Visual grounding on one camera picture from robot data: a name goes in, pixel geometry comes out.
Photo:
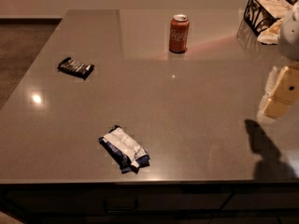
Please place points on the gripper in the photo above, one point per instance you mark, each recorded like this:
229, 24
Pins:
290, 37

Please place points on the blue white rxbar blueberry wrapper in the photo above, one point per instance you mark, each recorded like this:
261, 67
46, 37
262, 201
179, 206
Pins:
124, 150

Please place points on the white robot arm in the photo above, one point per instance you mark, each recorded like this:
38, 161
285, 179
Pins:
288, 37

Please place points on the black rxbar chocolate wrapper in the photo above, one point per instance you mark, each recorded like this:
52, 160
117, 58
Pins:
75, 68

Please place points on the white napkin stack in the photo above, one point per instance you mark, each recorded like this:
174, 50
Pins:
278, 10

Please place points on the dark right drawer front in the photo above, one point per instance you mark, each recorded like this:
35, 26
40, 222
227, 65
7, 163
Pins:
262, 200

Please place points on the red coca-cola can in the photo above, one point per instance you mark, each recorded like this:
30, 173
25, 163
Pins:
178, 36

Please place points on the black wire napkin basket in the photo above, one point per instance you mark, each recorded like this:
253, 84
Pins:
255, 15

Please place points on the dark drawer with handle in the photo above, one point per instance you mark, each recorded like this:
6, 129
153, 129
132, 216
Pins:
98, 202

